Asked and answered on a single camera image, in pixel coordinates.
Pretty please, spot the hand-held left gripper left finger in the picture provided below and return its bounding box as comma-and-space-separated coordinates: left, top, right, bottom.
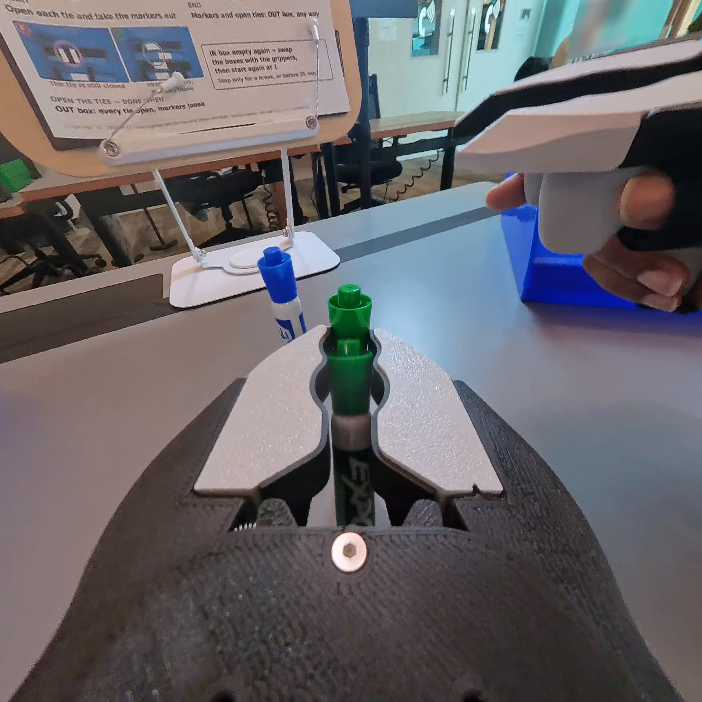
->
193, 325, 332, 524

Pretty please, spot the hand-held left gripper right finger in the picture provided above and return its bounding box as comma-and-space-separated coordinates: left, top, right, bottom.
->
370, 327, 504, 524

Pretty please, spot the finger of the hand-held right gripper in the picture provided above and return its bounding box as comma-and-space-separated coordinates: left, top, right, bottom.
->
454, 38, 702, 137
454, 107, 657, 174

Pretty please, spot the green dry erase marker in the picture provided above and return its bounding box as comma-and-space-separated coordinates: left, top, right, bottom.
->
326, 337, 376, 532
327, 284, 374, 341

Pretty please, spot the blue dry erase marker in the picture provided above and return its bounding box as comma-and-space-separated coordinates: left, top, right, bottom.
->
257, 247, 308, 345

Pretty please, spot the long wooden desk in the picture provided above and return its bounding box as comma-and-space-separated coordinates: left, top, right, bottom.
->
321, 111, 467, 220

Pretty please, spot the wooden board document stand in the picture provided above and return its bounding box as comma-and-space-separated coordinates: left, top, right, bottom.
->
0, 0, 363, 309

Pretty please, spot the black office chair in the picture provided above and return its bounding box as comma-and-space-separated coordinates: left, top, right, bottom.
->
175, 167, 264, 248
329, 74, 404, 212

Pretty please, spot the printed instruction sheet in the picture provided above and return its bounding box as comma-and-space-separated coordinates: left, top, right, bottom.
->
0, 0, 352, 151

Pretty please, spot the black coiled cable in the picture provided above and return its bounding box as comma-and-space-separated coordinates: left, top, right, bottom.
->
394, 147, 437, 194

